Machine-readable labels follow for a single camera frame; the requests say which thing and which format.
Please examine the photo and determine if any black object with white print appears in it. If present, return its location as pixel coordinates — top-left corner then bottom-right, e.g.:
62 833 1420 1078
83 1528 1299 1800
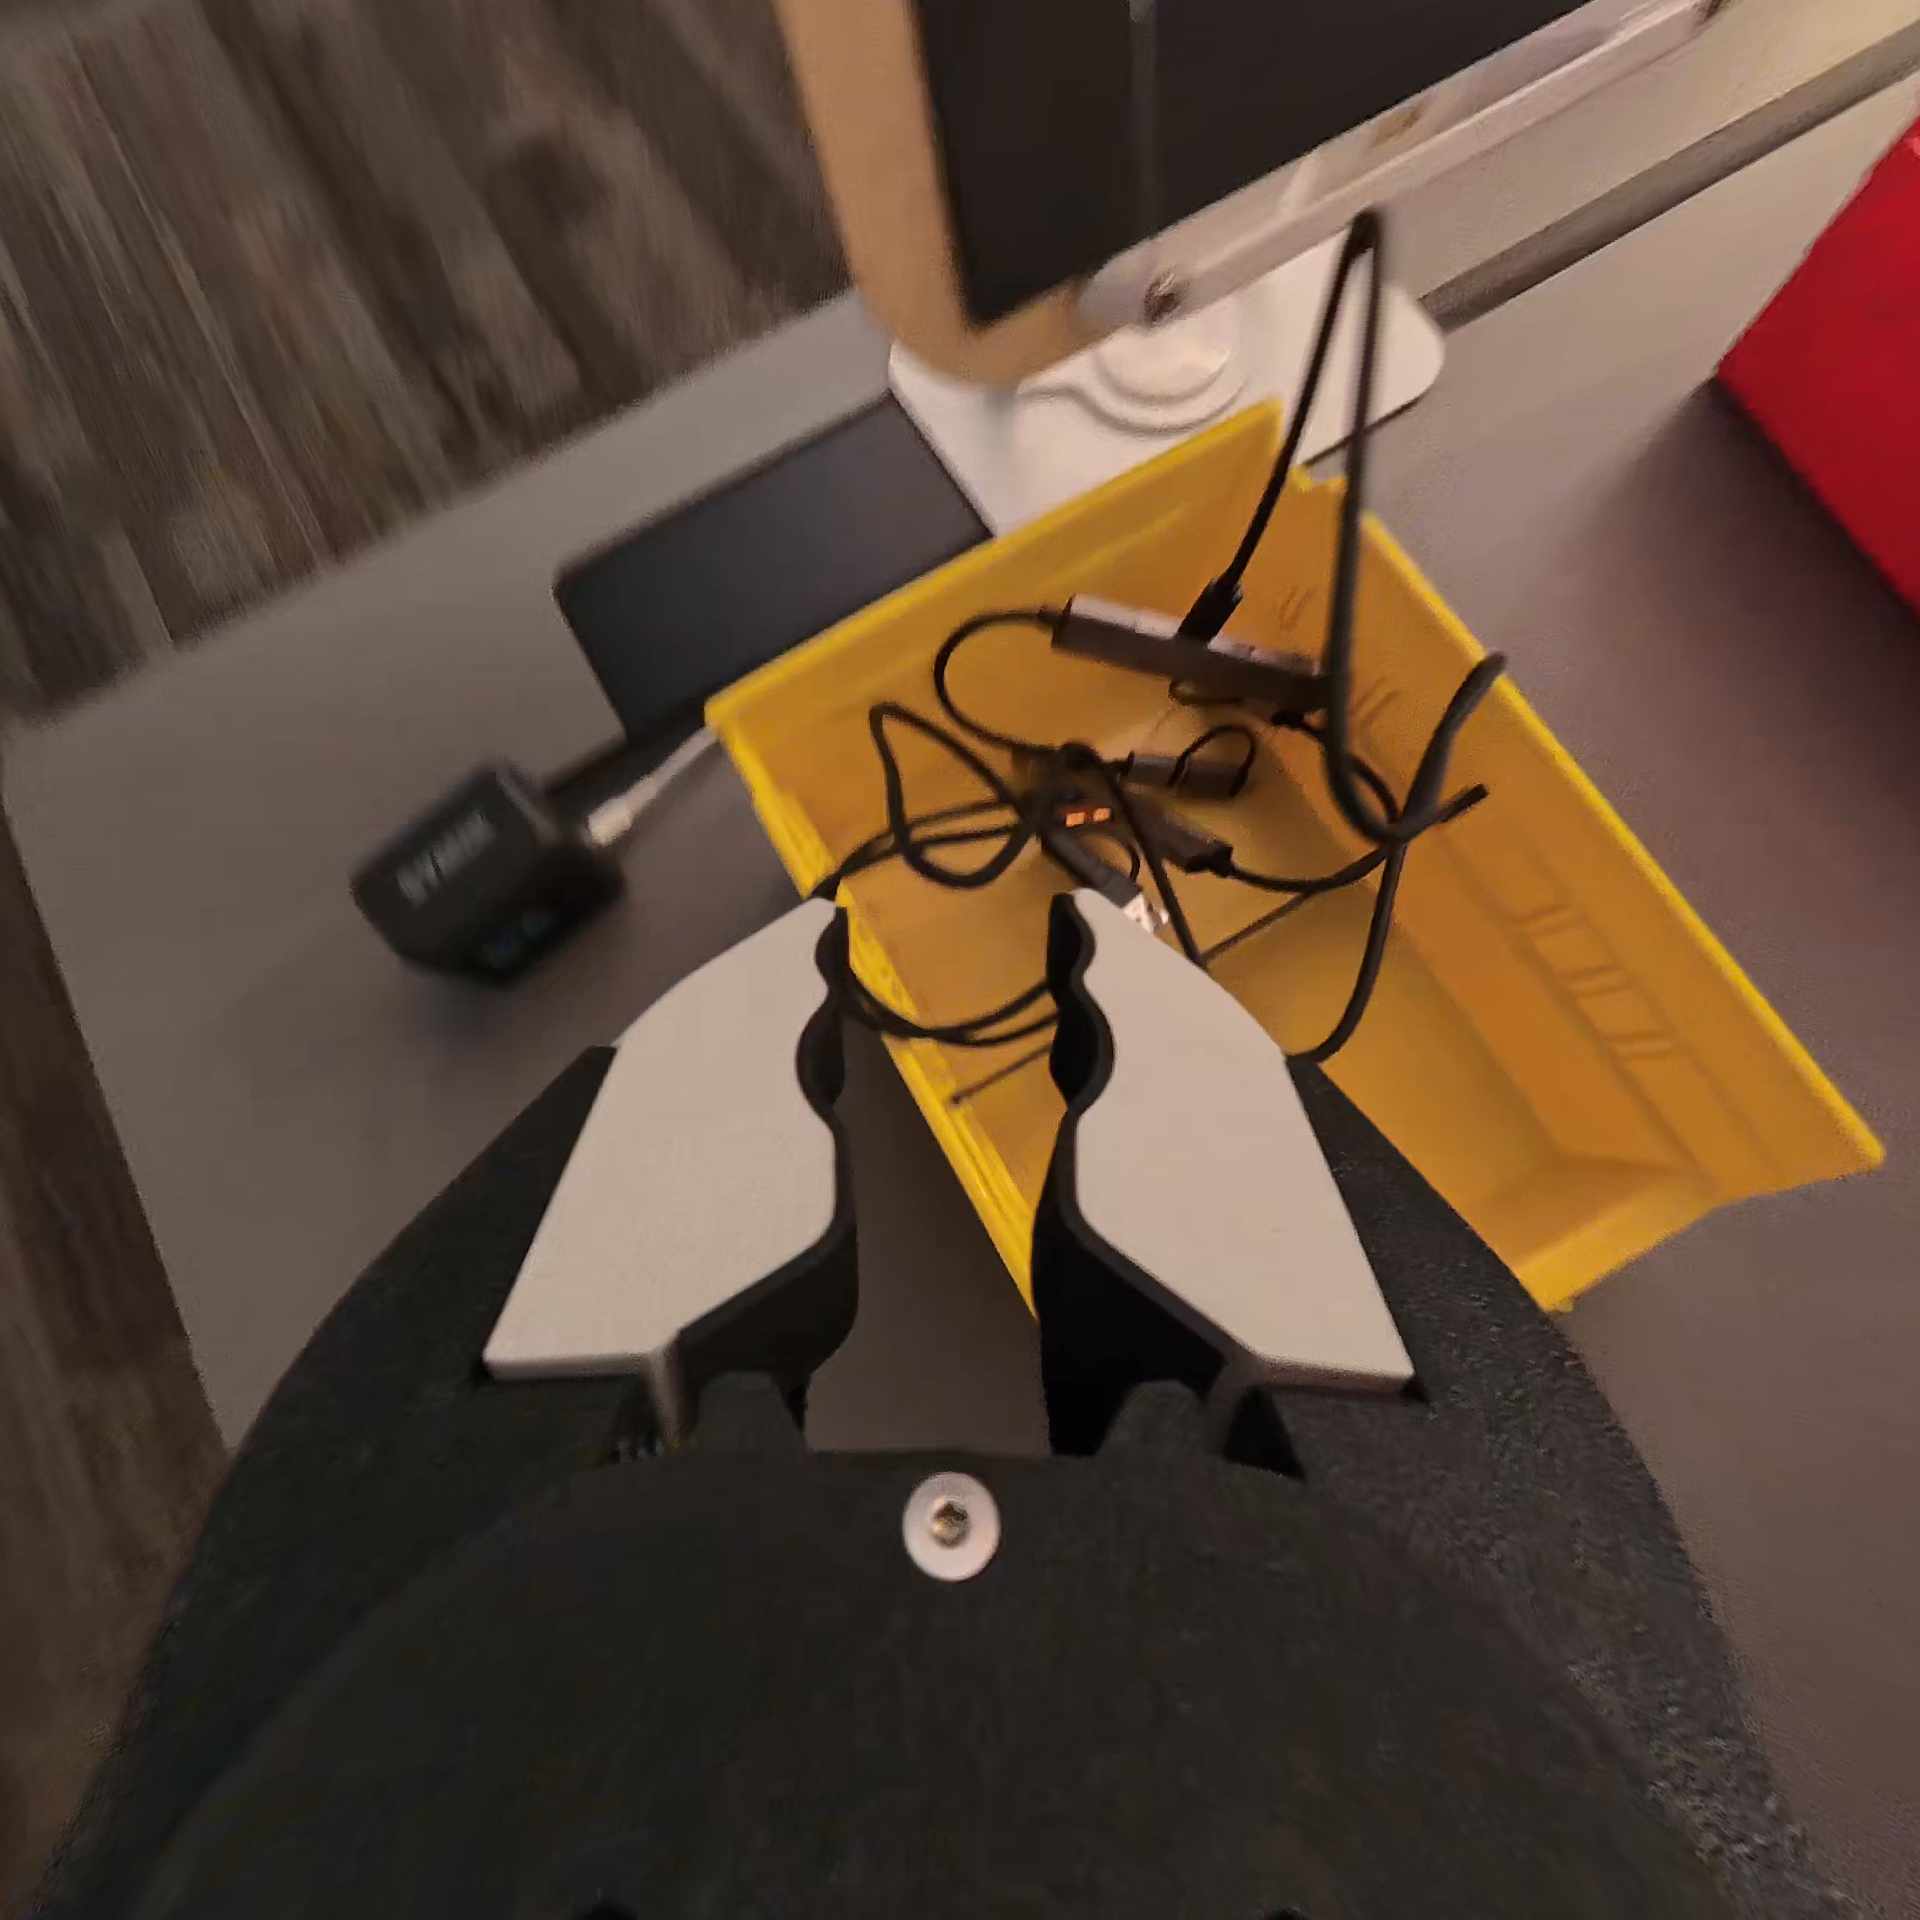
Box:
350 761 626 990

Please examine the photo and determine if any yellow plastic bin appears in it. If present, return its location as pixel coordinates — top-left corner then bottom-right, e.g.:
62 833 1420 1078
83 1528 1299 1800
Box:
704 398 1887 1320

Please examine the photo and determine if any white divider foot plate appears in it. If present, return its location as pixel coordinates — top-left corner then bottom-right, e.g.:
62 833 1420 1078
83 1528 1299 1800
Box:
886 276 1447 518

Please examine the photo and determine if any black flat rectangular pad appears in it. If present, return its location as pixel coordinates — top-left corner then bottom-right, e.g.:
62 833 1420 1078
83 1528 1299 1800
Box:
551 398 995 741

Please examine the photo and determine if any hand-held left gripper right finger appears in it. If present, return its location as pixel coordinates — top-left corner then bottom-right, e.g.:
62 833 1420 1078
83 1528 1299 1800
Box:
1030 889 1420 1456

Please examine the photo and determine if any black cable with copper plug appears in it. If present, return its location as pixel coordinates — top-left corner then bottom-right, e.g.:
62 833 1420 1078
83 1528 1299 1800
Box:
832 790 1125 889

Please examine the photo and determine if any black panel on wooden board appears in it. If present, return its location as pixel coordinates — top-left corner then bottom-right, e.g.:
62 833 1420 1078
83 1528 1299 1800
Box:
778 0 1592 389

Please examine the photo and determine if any thin black usb cable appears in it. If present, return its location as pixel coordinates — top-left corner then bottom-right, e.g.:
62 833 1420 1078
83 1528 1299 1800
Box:
816 705 1247 1051

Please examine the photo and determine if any red plastic bin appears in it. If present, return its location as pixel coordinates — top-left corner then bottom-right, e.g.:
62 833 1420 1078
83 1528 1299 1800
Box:
1717 118 1920 616

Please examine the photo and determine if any thin white cable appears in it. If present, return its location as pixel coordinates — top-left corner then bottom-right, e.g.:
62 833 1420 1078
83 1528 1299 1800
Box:
546 725 724 849

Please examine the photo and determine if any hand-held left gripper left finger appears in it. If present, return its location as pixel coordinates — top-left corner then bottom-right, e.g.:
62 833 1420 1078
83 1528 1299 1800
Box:
479 900 860 1450

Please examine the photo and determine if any thick black usb-c cable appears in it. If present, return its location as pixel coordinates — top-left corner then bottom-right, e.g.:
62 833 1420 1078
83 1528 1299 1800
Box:
1178 210 1507 1057

